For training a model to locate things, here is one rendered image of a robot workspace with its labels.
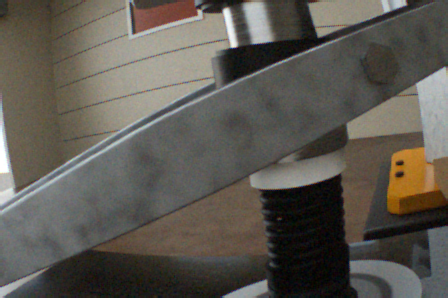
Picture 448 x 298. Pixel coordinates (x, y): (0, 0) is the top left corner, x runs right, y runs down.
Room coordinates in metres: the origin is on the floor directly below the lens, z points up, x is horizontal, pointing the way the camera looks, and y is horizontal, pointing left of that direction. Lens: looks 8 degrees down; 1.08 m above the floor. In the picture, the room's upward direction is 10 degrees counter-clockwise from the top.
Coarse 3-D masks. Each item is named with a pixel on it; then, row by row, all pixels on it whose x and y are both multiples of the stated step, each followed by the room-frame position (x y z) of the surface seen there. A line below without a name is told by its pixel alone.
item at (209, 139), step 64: (320, 64) 0.30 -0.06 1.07; (384, 64) 0.30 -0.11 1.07; (128, 128) 0.40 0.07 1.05; (192, 128) 0.30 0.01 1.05; (256, 128) 0.30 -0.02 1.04; (320, 128) 0.30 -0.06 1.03; (64, 192) 0.29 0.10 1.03; (128, 192) 0.29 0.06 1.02; (192, 192) 0.30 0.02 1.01; (0, 256) 0.28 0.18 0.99; (64, 256) 0.29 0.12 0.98
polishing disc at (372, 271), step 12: (360, 264) 0.43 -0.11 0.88; (372, 264) 0.42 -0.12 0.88; (384, 264) 0.41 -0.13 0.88; (396, 264) 0.40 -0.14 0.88; (360, 276) 0.40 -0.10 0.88; (372, 276) 0.39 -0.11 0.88; (384, 276) 0.38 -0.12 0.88; (396, 276) 0.37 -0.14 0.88; (408, 276) 0.36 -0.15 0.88; (252, 288) 0.45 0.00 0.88; (264, 288) 0.44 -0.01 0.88; (360, 288) 0.38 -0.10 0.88; (372, 288) 0.37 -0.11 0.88; (384, 288) 0.36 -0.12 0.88; (396, 288) 0.35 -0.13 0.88; (408, 288) 0.34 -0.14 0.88; (420, 288) 0.33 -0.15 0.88
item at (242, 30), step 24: (264, 0) 0.33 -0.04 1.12; (288, 0) 0.33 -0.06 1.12; (240, 24) 0.34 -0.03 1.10; (264, 24) 0.33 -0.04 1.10; (288, 24) 0.33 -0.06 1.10; (312, 24) 0.35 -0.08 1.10; (240, 48) 0.33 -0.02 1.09; (264, 48) 0.32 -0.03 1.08; (288, 48) 0.32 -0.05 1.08; (216, 72) 0.35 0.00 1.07; (240, 72) 0.33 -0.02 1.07; (312, 144) 0.32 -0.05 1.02; (336, 144) 0.33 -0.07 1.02
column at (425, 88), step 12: (444, 72) 0.97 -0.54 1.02; (420, 84) 1.11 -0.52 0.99; (432, 84) 1.04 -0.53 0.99; (444, 84) 0.98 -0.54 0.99; (420, 96) 1.12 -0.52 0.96; (432, 96) 1.05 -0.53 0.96; (444, 96) 0.99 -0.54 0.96; (420, 108) 1.14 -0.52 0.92; (432, 108) 1.06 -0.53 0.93; (444, 108) 1.00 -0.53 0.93; (432, 120) 1.07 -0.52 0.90; (444, 120) 1.00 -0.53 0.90; (432, 132) 1.08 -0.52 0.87; (444, 132) 1.01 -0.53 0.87; (432, 144) 1.09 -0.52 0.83; (444, 144) 1.02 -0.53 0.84; (432, 156) 1.09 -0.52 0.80; (444, 156) 1.02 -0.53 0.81
